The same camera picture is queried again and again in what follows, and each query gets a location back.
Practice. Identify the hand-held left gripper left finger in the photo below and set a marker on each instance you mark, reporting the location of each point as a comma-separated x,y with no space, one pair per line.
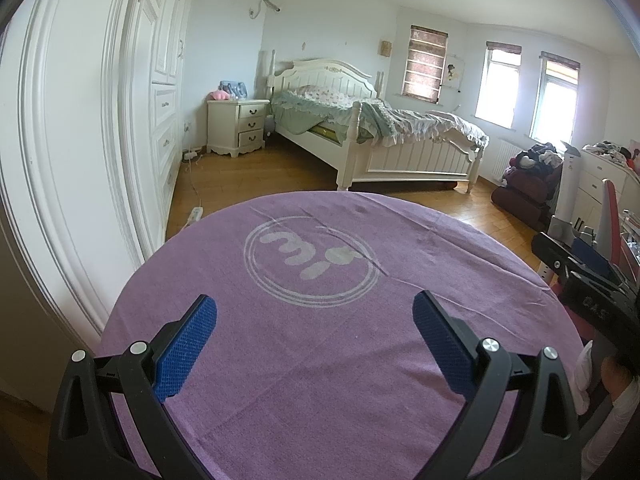
185,347

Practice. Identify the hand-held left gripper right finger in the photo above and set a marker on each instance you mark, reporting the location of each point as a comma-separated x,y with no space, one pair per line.
442,337

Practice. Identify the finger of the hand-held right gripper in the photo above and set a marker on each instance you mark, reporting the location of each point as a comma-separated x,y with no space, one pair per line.
592,255
552,255

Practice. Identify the person's right forearm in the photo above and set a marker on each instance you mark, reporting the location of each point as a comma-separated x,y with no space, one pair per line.
620,422

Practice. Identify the person's right hand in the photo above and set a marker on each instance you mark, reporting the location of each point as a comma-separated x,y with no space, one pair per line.
617,377

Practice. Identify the pink grey desk chair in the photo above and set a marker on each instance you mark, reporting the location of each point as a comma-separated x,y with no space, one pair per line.
567,195

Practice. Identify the white pink cloth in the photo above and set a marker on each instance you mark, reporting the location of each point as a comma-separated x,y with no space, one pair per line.
583,377

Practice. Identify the white dresser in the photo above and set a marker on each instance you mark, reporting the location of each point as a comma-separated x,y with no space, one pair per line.
600,180

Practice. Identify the pile of clothes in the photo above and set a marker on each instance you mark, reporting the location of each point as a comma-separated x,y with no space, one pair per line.
540,156

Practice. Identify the white radiator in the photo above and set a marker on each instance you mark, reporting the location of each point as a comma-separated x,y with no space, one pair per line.
504,160

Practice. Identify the clothes heap on dresser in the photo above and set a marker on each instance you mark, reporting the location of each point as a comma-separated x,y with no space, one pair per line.
612,150

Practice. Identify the purple tablecloth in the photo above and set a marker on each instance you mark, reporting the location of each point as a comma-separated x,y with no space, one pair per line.
300,360

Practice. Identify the white power strip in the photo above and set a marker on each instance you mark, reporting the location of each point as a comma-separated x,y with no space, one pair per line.
190,155
194,215

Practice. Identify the window with raised blind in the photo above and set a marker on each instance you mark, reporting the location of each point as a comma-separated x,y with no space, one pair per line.
497,85
555,100

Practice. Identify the white wooden bed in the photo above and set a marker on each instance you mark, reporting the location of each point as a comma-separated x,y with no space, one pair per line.
410,162

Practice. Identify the green floral quilt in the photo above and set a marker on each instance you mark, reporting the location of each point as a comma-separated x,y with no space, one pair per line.
400,120

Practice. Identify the white panelled door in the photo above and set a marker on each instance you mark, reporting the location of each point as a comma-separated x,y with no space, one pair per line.
60,160

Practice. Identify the white nightstand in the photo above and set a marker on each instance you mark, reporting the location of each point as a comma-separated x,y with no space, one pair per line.
240,127

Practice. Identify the window with lowered blind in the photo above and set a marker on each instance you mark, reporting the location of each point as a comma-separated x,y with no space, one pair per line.
425,62

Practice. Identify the pink plush toy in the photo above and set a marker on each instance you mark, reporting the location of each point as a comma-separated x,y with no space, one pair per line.
220,95

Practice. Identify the blue bag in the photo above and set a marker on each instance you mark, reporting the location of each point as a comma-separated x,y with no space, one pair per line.
234,89

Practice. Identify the white wardrobe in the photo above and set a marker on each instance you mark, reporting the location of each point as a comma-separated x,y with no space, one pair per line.
160,85

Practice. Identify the small wall picture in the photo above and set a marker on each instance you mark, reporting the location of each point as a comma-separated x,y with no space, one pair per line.
454,72

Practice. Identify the wooden wall ornament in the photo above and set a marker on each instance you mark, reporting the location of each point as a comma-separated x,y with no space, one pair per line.
385,48

